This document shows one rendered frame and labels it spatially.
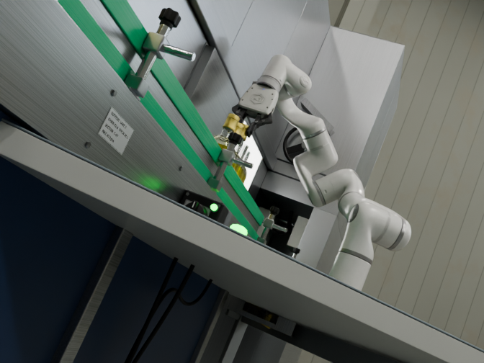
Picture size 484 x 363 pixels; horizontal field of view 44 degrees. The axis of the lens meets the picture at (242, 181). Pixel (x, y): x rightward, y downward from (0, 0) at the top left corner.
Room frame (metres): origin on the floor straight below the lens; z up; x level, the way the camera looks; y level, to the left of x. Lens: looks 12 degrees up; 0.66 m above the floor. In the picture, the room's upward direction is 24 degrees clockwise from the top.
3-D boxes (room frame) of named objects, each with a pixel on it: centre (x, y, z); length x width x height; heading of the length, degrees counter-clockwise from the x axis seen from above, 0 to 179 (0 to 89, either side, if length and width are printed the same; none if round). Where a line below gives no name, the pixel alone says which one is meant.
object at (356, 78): (2.97, -0.37, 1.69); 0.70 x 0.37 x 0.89; 163
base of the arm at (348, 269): (1.60, -0.38, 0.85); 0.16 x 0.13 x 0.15; 99
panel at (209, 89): (2.02, 0.10, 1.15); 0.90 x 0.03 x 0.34; 163
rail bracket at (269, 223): (1.81, -0.10, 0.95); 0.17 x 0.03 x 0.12; 73
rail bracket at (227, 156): (1.22, 0.03, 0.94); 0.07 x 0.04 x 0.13; 73
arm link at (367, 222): (1.60, -0.37, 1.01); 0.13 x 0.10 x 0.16; 98
